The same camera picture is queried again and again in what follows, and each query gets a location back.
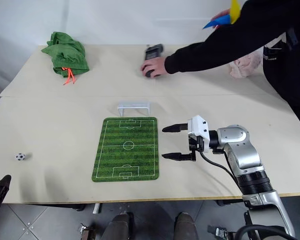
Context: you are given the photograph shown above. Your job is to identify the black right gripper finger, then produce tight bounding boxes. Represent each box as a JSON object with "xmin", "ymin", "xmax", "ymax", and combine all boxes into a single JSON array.
[
  {"xmin": 161, "ymin": 122, "xmax": 190, "ymax": 133},
  {"xmin": 161, "ymin": 151, "xmax": 197, "ymax": 163}
]

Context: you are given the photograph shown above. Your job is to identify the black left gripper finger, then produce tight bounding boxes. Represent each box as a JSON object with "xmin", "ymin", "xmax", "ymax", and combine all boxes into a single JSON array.
[{"xmin": 0, "ymin": 174, "xmax": 12, "ymax": 201}]

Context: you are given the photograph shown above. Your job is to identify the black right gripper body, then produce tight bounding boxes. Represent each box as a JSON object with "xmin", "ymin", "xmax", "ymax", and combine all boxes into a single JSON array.
[{"xmin": 188, "ymin": 134, "xmax": 206, "ymax": 153}]

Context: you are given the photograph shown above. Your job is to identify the black handheld device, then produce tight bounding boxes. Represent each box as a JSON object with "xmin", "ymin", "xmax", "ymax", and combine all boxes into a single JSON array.
[{"xmin": 142, "ymin": 43, "xmax": 165, "ymax": 79}]

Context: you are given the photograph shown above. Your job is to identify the blue piece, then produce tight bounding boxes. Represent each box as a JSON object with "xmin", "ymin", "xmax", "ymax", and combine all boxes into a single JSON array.
[{"xmin": 202, "ymin": 14, "xmax": 232, "ymax": 30}]

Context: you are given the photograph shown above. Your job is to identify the yellow piece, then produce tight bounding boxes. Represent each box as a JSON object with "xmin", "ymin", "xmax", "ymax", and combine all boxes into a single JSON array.
[{"xmin": 229, "ymin": 0, "xmax": 242, "ymax": 25}]

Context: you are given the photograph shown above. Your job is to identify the green soccer field mat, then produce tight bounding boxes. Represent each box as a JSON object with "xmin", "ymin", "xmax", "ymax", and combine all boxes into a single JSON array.
[{"xmin": 91, "ymin": 116, "xmax": 161, "ymax": 183}]

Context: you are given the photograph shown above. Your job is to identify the person's bare hand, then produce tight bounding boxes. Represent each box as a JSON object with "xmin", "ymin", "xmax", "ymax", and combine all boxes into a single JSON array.
[
  {"xmin": 140, "ymin": 56, "xmax": 170, "ymax": 79},
  {"xmin": 210, "ymin": 8, "xmax": 232, "ymax": 24}
]

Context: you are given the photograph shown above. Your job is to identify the silver miniature goal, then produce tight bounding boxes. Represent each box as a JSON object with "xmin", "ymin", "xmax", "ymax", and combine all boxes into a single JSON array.
[{"xmin": 117, "ymin": 100, "xmax": 152, "ymax": 118}]

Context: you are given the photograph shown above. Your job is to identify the dark rounded shape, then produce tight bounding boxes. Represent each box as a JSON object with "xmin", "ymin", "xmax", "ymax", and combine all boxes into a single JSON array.
[
  {"xmin": 106, "ymin": 212, "xmax": 135, "ymax": 240},
  {"xmin": 174, "ymin": 212, "xmax": 199, "ymax": 240}
]

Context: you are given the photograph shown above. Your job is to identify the person's black sleeved arm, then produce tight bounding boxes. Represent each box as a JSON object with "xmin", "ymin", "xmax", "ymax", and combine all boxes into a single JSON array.
[{"xmin": 163, "ymin": 0, "xmax": 300, "ymax": 76}]

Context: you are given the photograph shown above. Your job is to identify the metal clamp fitting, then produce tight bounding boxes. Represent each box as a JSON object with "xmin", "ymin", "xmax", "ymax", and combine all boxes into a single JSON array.
[
  {"xmin": 77, "ymin": 223, "xmax": 96, "ymax": 240},
  {"xmin": 206, "ymin": 224, "xmax": 238, "ymax": 240}
]

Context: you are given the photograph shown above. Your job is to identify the pale pink crumpled cloth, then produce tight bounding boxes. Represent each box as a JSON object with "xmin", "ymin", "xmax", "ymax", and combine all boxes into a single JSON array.
[{"xmin": 229, "ymin": 48, "xmax": 264, "ymax": 80}]

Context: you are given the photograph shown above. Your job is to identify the person's black clothed torso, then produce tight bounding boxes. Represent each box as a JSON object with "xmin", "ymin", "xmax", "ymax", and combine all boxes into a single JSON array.
[{"xmin": 261, "ymin": 24, "xmax": 300, "ymax": 138}]

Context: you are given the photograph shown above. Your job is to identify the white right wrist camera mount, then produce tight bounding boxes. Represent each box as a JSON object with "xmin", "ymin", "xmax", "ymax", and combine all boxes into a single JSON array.
[{"xmin": 187, "ymin": 115, "xmax": 211, "ymax": 153}]

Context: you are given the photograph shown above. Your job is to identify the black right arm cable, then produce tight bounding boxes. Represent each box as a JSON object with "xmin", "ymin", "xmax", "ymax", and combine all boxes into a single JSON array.
[{"xmin": 198, "ymin": 149, "xmax": 292, "ymax": 240}]

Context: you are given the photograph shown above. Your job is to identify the metal table leg bracket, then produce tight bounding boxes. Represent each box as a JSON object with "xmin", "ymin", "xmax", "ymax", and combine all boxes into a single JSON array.
[{"xmin": 91, "ymin": 202, "xmax": 103, "ymax": 215}]

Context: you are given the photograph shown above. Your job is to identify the orange drawstring cord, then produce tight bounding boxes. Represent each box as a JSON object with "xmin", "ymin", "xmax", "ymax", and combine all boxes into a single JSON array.
[{"xmin": 62, "ymin": 67, "xmax": 78, "ymax": 86}]

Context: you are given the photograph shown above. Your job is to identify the green drawstring cloth bag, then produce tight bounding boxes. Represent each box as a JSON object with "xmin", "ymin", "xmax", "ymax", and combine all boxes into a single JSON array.
[{"xmin": 40, "ymin": 31, "xmax": 91, "ymax": 76}]

